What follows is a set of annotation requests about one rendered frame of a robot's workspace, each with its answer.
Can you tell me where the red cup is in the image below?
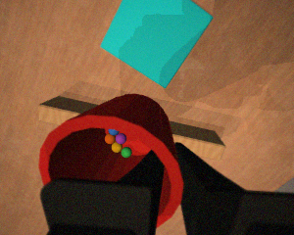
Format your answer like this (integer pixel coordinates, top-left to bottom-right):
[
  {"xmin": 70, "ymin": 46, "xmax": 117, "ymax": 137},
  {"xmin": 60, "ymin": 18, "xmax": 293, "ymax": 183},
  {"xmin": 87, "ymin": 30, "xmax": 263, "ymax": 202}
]
[{"xmin": 38, "ymin": 94, "xmax": 184, "ymax": 228}]

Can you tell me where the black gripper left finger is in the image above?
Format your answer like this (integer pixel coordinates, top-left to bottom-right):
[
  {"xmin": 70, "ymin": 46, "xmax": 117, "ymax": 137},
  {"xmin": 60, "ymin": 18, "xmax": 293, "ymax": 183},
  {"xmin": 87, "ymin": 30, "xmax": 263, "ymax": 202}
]
[{"xmin": 40, "ymin": 150, "xmax": 165, "ymax": 235}]

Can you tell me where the orange marble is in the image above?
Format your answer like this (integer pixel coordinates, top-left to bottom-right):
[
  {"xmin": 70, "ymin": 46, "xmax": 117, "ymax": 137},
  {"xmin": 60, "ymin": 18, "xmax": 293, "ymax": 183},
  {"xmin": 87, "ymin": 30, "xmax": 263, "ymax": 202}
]
[{"xmin": 105, "ymin": 133, "xmax": 116, "ymax": 144}]

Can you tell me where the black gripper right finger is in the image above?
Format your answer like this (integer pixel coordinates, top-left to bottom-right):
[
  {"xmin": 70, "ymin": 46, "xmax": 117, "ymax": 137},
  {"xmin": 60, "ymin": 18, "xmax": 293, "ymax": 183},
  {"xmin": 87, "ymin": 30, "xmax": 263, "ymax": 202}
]
[{"xmin": 174, "ymin": 142, "xmax": 294, "ymax": 235}]

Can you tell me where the purple marble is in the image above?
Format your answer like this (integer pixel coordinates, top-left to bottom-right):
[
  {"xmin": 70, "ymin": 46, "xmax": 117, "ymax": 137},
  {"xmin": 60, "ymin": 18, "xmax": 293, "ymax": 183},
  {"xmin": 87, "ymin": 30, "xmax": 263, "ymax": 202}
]
[{"xmin": 116, "ymin": 133, "xmax": 126, "ymax": 144}]

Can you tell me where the green marble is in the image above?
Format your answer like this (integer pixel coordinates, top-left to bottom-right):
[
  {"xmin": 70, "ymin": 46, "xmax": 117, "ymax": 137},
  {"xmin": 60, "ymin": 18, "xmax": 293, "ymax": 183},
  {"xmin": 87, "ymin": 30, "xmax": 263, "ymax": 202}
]
[{"xmin": 121, "ymin": 147, "xmax": 132, "ymax": 158}]

